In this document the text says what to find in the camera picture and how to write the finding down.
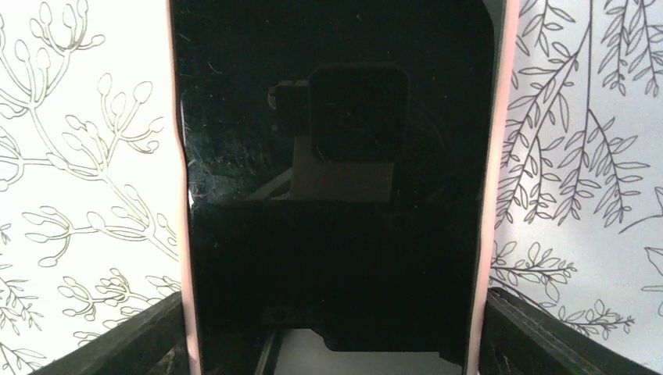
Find floral patterned table mat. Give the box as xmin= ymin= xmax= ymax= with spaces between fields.
xmin=1 ymin=1 xmax=662 ymax=374

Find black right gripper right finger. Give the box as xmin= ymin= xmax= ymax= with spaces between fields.
xmin=478 ymin=287 xmax=650 ymax=375

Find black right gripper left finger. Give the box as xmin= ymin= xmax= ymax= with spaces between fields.
xmin=33 ymin=292 xmax=185 ymax=375

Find pink phone case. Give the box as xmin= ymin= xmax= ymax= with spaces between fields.
xmin=164 ymin=0 xmax=521 ymax=375

